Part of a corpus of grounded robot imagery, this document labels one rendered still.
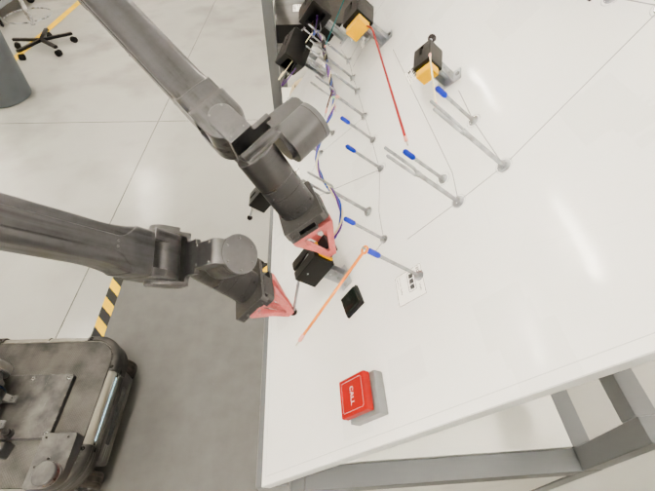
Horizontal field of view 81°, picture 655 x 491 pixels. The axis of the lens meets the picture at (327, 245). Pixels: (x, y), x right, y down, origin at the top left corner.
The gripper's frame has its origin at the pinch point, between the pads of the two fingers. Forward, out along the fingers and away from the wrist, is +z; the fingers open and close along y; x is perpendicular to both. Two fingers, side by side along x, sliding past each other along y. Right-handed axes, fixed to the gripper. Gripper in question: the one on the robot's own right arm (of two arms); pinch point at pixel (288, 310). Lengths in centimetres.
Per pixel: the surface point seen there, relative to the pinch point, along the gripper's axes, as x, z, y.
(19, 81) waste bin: 148, -105, 318
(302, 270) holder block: -9.4, -5.7, -2.2
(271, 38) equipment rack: -26, -17, 93
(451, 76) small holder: -46.7, -4.3, 12.7
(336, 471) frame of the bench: 14.0, 22.7, -17.6
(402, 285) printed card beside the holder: -20.5, 1.6, -11.3
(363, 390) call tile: -9.9, 0.4, -22.3
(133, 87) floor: 95, -42, 323
